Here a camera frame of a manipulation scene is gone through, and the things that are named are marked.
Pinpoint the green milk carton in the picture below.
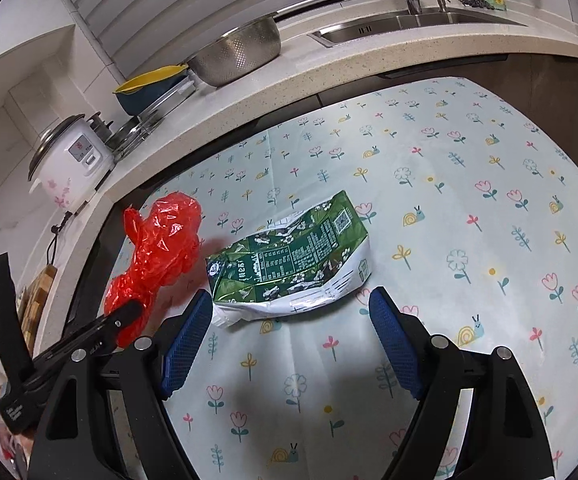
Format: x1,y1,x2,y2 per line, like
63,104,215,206
205,190,372,330

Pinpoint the stainless steel sink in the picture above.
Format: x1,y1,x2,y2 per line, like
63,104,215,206
309,7,528,49

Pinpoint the red plastic bag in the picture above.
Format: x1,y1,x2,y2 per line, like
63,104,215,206
104,191,205,348

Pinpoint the white rice cooker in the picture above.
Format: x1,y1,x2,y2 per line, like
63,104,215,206
28,114,116,211

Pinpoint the floral printed tablecloth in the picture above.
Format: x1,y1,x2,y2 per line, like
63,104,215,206
69,76,578,480

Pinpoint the stainless steel colander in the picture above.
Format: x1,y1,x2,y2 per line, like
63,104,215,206
186,11,283,87

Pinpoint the metal dish rack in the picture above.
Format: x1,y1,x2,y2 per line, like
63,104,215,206
103,77,197,165

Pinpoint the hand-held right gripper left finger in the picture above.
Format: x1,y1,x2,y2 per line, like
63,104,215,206
28,289,215,480

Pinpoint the black power cable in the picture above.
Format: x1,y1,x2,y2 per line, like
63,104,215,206
45,210,73,267

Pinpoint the yellow and blue basin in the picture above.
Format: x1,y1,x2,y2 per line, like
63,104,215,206
113,65,190,116

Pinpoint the wooden cutting board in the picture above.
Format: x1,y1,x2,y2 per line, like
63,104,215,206
16,265,59,357

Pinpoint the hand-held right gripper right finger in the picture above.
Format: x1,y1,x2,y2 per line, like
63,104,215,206
368,286,554,480

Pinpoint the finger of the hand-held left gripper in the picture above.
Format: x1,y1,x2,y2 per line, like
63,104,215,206
66,301,146,358

